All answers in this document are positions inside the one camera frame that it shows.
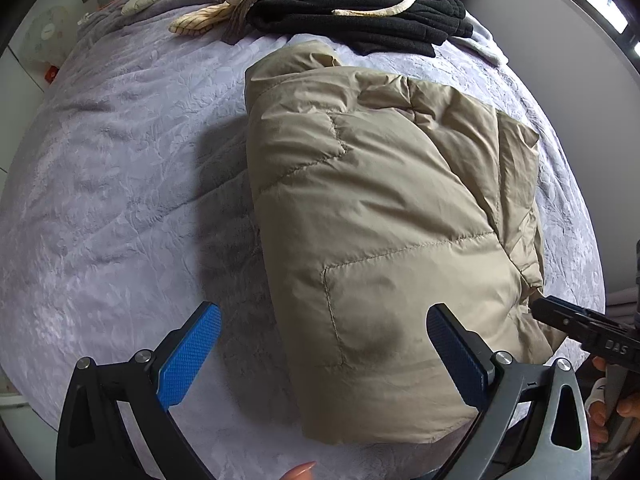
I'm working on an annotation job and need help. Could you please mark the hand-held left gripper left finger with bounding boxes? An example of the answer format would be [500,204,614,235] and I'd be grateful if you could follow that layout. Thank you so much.
[56,302,223,480]

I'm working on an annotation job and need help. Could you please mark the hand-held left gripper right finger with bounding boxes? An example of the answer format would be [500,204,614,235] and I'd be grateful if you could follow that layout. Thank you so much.
[426,303,593,480]

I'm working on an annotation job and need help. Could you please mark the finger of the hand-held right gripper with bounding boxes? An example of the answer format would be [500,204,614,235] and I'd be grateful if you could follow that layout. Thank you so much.
[531,296,601,347]

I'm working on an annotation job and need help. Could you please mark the beige puffer jacket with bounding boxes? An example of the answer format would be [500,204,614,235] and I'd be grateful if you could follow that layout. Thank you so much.
[244,42,568,446]

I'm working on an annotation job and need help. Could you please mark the person's right hand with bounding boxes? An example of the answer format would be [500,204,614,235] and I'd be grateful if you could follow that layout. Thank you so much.
[585,355,640,447]

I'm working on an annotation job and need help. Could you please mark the person's left hand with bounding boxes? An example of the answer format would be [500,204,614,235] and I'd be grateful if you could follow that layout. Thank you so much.
[279,461,317,480]

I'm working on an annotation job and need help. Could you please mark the purple textured blanket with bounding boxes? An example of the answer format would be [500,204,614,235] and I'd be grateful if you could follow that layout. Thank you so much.
[0,0,606,480]

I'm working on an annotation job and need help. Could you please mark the pale grey cloth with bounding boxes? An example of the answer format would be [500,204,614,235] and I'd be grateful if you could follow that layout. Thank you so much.
[462,17,511,66]

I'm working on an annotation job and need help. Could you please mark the white patterned round object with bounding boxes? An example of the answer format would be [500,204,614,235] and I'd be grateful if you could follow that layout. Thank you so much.
[22,5,76,63]

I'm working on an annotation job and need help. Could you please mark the black fleece garment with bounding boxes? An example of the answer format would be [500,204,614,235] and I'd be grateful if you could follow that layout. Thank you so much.
[247,0,473,58]

